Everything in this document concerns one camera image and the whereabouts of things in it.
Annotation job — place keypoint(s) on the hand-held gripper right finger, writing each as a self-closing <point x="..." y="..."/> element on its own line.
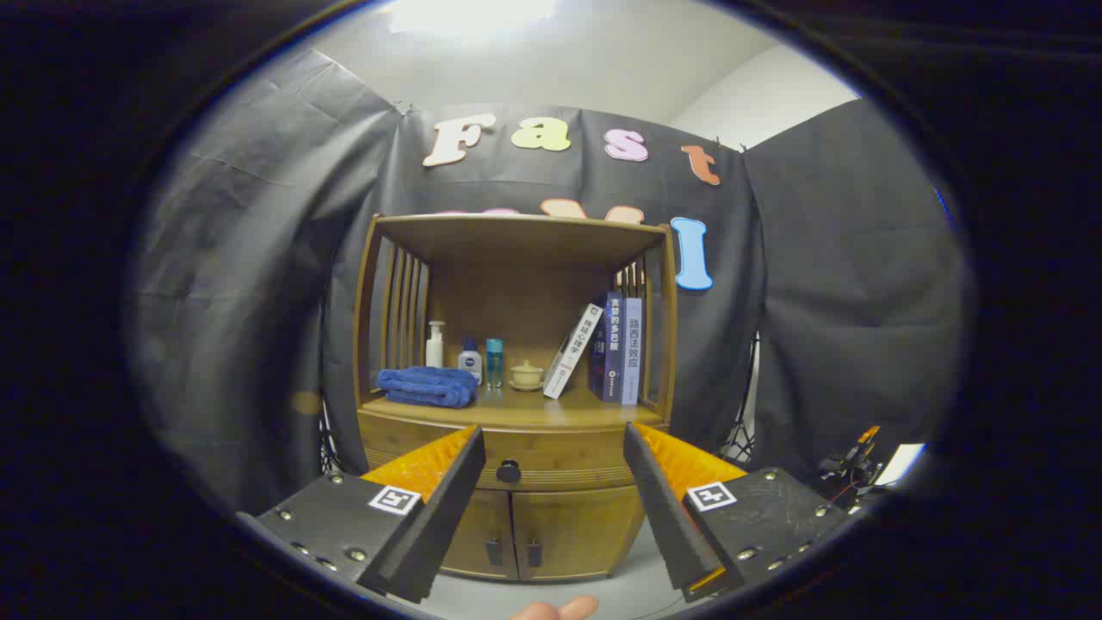
<point x="667" y="517"/>

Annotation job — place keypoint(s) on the pale green lidded teacup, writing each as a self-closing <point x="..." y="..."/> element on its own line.
<point x="526" y="376"/>

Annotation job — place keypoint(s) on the white bottle blue cap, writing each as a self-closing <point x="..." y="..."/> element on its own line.
<point x="470" y="363"/>

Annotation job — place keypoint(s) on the white pump bottle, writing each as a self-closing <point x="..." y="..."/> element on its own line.
<point x="435" y="349"/>

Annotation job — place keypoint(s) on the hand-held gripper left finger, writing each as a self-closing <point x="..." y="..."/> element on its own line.
<point x="443" y="525"/>

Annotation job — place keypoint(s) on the wooden cabinet door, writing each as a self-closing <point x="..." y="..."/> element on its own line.
<point x="482" y="534"/>
<point x="577" y="534"/>

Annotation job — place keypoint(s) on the wooden drawer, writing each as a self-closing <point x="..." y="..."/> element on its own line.
<point x="560" y="452"/>

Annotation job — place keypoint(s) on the light blue book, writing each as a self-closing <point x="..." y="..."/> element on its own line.
<point x="632" y="353"/>

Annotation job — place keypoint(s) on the clear blue bottle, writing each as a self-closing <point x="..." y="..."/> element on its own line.
<point x="494" y="362"/>

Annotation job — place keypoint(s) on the wooden countertop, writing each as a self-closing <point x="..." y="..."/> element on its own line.
<point x="534" y="409"/>

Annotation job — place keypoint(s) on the black tripod stand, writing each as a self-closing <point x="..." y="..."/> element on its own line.
<point x="327" y="439"/>
<point x="742" y="430"/>

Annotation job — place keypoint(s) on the black device with orange part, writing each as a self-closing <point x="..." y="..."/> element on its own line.
<point x="852" y="469"/>

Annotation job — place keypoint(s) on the white book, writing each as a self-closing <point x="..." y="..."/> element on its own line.
<point x="572" y="353"/>

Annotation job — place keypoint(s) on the blue folded towel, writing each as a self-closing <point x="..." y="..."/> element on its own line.
<point x="426" y="387"/>

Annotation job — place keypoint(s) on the dark blue book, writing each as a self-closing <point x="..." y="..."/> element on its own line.
<point x="611" y="353"/>

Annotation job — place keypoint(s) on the black backdrop cloth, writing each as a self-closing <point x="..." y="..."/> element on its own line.
<point x="258" y="301"/>

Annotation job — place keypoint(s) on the wooden cabinet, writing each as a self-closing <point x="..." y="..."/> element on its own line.
<point x="516" y="284"/>

